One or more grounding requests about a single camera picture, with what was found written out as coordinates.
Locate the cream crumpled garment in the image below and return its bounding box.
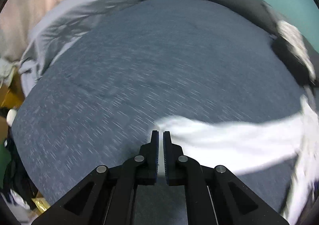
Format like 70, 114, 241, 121
277, 20, 316, 82

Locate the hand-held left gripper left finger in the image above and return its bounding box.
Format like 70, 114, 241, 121
31, 130, 160, 225

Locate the white round object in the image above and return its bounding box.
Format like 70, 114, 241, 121
6, 109, 17, 126

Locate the white long-sleeve shirt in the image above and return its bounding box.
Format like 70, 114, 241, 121
153, 95, 319, 225

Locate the light grey blanket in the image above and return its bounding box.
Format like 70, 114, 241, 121
19, 0, 185, 96

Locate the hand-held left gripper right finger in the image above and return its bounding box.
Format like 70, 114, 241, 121
163, 131, 291, 225

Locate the bed with blue patterned sheet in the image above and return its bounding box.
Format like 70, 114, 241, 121
11, 0, 309, 215

